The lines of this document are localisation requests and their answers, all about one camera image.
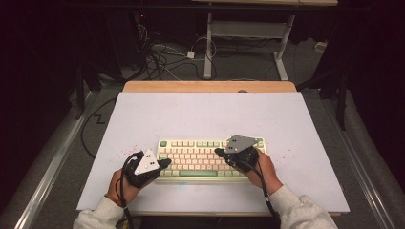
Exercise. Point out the orange wrist band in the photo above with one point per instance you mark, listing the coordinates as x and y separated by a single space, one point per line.
114 199

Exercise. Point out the wooden table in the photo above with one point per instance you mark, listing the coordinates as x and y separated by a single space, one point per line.
207 86

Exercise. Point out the person's left hand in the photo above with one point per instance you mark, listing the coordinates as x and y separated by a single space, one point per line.
119 189

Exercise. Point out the aluminium floor rail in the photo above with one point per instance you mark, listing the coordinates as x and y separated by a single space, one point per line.
366 184
47 184

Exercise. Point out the white power strip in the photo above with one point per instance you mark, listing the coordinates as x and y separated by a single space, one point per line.
320 46

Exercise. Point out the white metal desk frame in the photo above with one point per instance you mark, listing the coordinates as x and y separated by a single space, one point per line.
208 47

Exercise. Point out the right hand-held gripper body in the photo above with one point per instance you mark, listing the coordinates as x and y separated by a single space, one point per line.
240 144

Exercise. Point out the black metal stand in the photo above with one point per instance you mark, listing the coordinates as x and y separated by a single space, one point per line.
342 101
79 95

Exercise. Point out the white board sheet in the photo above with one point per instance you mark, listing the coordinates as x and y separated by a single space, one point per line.
207 117

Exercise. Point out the cream pink green keyboard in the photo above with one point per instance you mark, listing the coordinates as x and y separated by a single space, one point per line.
197 159

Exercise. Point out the person's right hand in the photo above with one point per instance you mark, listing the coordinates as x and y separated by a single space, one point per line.
266 173

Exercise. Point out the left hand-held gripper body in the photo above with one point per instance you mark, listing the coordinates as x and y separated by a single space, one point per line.
147 163

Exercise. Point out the white power adapter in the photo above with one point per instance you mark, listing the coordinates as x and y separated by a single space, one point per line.
190 54

